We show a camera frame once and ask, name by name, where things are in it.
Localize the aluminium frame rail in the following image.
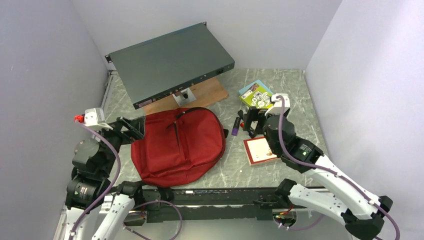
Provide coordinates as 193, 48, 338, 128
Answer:
100, 70, 119, 113

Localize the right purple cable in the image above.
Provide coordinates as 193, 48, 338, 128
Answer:
276, 95, 401, 240

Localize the red student backpack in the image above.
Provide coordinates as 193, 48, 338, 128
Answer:
130, 107, 229, 188

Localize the red bordered book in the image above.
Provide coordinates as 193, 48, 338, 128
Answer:
243, 136, 278, 167

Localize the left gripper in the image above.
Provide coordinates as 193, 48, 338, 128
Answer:
92, 114, 145, 175

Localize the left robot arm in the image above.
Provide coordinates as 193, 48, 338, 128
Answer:
64, 113, 146, 240

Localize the purple cap highlighter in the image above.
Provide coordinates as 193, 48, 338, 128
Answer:
231, 116, 241, 136

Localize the metal stand bracket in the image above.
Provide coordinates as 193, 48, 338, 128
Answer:
172, 87, 196, 107

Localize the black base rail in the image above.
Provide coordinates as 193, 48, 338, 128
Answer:
135, 187, 297, 223

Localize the light blue book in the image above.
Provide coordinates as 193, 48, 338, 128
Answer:
238, 79, 275, 98

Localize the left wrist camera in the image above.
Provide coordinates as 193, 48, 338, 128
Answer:
74, 107, 113, 131

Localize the wooden board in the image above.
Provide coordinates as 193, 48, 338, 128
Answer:
142, 77, 229, 115

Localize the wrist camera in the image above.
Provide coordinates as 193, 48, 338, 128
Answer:
265, 93, 291, 116
74, 107, 113, 131

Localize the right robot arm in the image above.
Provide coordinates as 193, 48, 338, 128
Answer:
237, 107, 401, 240

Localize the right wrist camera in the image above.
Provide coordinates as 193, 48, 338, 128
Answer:
265, 93, 291, 116

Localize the grey rack-mount device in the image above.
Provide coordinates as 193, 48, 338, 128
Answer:
105, 22, 235, 110

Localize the green illustrated book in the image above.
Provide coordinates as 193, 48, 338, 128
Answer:
239, 83, 273, 109

